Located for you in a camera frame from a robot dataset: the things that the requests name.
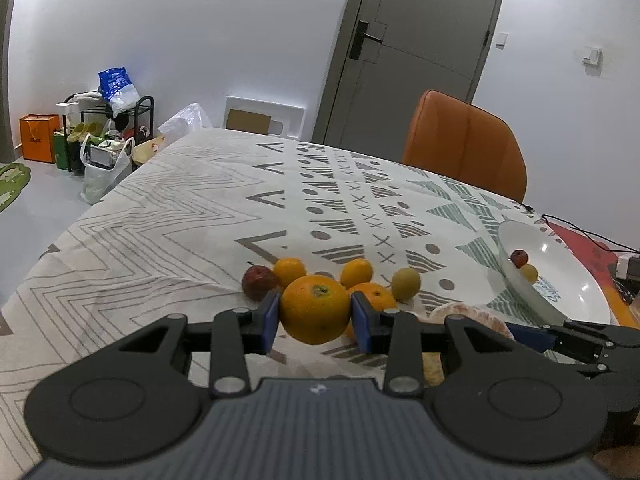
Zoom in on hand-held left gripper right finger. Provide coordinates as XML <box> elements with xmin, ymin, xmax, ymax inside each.
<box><xmin>350</xmin><ymin>292</ymin><xmax>533</xmax><ymax>397</ymax></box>

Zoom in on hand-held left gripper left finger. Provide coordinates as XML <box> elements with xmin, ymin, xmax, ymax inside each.
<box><xmin>117</xmin><ymin>290</ymin><xmax>282</xmax><ymax>397</ymax></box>

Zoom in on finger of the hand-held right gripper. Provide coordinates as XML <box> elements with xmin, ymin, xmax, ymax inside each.
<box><xmin>510</xmin><ymin>319</ymin><xmax>640</xmax><ymax>368</ymax></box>

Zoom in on medium orange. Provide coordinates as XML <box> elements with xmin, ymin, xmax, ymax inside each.
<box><xmin>345</xmin><ymin>282</ymin><xmax>400</xmax><ymax>342</ymax></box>

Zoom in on dark red apple with stem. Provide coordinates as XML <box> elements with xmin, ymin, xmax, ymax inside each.
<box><xmin>242</xmin><ymin>261</ymin><xmax>281</xmax><ymax>302</ymax></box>

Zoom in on large orange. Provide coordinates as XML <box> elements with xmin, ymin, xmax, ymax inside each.
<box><xmin>279</xmin><ymin>275</ymin><xmax>351</xmax><ymax>346</ymax></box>

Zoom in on peeled pomelo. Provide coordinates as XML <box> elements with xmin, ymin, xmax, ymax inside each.
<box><xmin>428</xmin><ymin>302</ymin><xmax>516</xmax><ymax>342</ymax></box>

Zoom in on small orange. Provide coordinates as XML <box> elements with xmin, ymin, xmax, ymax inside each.
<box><xmin>272</xmin><ymin>257</ymin><xmax>307</xmax><ymax>291</ymax></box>
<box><xmin>340</xmin><ymin>258</ymin><xmax>375</xmax><ymax>290</ymax></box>

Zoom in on white plate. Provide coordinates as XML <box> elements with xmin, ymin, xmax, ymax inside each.
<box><xmin>497</xmin><ymin>220</ymin><xmax>614</xmax><ymax>329</ymax></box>

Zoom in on red printed mat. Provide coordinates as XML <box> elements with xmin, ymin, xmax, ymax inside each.
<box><xmin>546</xmin><ymin>222</ymin><xmax>640</xmax><ymax>327</ymax></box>

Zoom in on white power adapter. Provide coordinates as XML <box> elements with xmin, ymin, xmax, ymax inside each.
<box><xmin>614</xmin><ymin>253</ymin><xmax>640</xmax><ymax>281</ymax></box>

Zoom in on brown cardboard sheet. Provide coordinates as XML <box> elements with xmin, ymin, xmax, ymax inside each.
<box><xmin>226</xmin><ymin>108</ymin><xmax>272</xmax><ymax>135</ymax></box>

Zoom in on orange chair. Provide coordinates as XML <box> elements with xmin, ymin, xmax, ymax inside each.
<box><xmin>401</xmin><ymin>89</ymin><xmax>529</xmax><ymax>205</ymax></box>

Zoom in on clear plastic bag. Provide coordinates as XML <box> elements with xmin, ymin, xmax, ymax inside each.
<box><xmin>157</xmin><ymin>102</ymin><xmax>214</xmax><ymax>144</ymax></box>

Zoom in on white plastic shopping bag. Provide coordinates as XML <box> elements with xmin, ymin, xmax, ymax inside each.
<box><xmin>79</xmin><ymin>133</ymin><xmax>136</xmax><ymax>205</ymax></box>

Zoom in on black shoe rack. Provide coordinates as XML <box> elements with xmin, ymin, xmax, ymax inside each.
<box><xmin>62</xmin><ymin>93</ymin><xmax>155</xmax><ymax>172</ymax></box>

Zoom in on yellow-green slippers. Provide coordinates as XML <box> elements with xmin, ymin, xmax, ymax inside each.
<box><xmin>67</xmin><ymin>120</ymin><xmax>104</xmax><ymax>144</ymax></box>

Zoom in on green paper bag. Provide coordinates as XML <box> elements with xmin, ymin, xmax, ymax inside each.
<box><xmin>53</xmin><ymin>129</ymin><xmax>71</xmax><ymax>171</ymax></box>

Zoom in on blue and white bag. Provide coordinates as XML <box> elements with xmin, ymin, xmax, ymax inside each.
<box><xmin>97</xmin><ymin>66</ymin><xmax>140</xmax><ymax>115</ymax></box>

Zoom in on green rug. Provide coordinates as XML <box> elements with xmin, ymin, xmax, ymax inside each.
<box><xmin>0</xmin><ymin>161</ymin><xmax>34</xmax><ymax>214</ymax></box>

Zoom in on grey door with lock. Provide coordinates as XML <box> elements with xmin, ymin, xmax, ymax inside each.
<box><xmin>312</xmin><ymin>0</ymin><xmax>511</xmax><ymax>149</ymax></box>

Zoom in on orange paper bag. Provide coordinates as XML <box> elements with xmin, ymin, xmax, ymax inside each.
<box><xmin>18</xmin><ymin>113</ymin><xmax>61</xmax><ymax>165</ymax></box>

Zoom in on black cable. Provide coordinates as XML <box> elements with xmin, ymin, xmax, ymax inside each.
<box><xmin>520</xmin><ymin>203</ymin><xmax>640</xmax><ymax>255</ymax></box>

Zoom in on black door lock handle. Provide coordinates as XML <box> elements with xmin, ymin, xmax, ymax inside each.
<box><xmin>348</xmin><ymin>19</ymin><xmax>385</xmax><ymax>60</ymax></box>

